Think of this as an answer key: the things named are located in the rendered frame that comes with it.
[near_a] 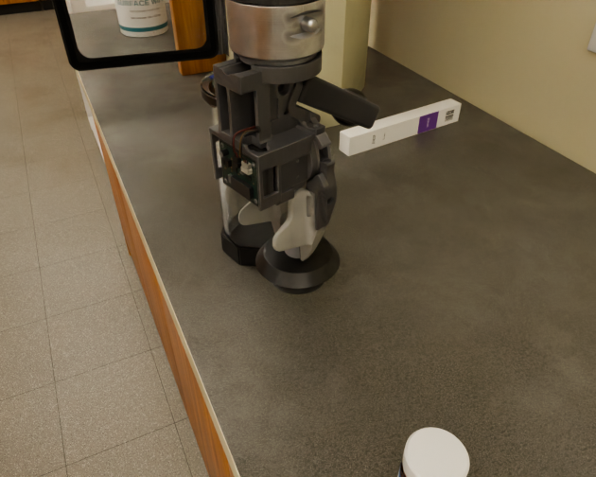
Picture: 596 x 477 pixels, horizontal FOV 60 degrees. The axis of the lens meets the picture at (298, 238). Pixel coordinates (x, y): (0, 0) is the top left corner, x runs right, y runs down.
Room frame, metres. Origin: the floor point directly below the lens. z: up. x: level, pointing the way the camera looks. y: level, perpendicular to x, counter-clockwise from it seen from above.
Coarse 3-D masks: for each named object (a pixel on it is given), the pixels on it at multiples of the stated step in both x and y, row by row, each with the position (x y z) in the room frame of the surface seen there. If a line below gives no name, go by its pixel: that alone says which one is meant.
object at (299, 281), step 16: (320, 240) 0.45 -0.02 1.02; (256, 256) 0.43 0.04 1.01; (272, 256) 0.42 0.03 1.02; (288, 256) 0.42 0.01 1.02; (320, 256) 0.42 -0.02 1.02; (336, 256) 0.43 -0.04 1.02; (272, 272) 0.40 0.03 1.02; (288, 272) 0.40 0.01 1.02; (304, 272) 0.40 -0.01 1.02; (320, 272) 0.40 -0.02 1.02; (336, 272) 0.41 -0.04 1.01; (288, 288) 0.40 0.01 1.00; (304, 288) 0.39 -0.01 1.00
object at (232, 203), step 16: (208, 80) 0.55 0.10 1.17; (208, 96) 0.51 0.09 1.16; (224, 192) 0.52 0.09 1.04; (224, 208) 0.52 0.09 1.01; (240, 208) 0.51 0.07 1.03; (224, 224) 0.53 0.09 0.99; (240, 224) 0.51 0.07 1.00; (256, 224) 0.50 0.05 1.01; (240, 240) 0.51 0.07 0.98; (256, 240) 0.50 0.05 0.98
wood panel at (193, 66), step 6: (222, 54) 1.20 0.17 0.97; (198, 60) 1.17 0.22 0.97; (204, 60) 1.18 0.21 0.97; (210, 60) 1.18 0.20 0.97; (216, 60) 1.19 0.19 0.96; (222, 60) 1.19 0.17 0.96; (180, 66) 1.16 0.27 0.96; (186, 66) 1.16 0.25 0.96; (192, 66) 1.16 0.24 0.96; (198, 66) 1.17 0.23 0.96; (204, 66) 1.18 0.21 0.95; (210, 66) 1.18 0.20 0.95; (180, 72) 1.17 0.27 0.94; (186, 72) 1.16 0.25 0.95; (192, 72) 1.16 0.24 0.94; (198, 72) 1.17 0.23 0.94
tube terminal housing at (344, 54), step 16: (336, 0) 0.90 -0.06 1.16; (352, 0) 0.94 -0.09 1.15; (368, 0) 1.06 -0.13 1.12; (336, 16) 0.90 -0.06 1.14; (352, 16) 0.95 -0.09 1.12; (368, 16) 1.08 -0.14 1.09; (336, 32) 0.90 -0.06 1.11; (352, 32) 0.96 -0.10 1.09; (368, 32) 1.09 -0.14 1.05; (336, 48) 0.90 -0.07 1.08; (352, 48) 0.96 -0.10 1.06; (336, 64) 0.90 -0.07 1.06; (352, 64) 0.97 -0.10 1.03; (336, 80) 0.90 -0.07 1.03; (352, 80) 0.98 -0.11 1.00; (320, 112) 0.89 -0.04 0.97
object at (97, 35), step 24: (72, 0) 1.05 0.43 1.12; (96, 0) 1.07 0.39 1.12; (120, 0) 1.08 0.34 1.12; (144, 0) 1.09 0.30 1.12; (168, 0) 1.10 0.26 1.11; (192, 0) 1.12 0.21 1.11; (72, 24) 1.05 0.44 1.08; (96, 24) 1.06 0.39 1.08; (120, 24) 1.07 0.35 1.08; (144, 24) 1.09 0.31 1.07; (168, 24) 1.10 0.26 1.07; (192, 24) 1.11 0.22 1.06; (96, 48) 1.06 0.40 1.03; (120, 48) 1.07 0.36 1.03; (144, 48) 1.09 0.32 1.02; (168, 48) 1.10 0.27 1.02; (192, 48) 1.11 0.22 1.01
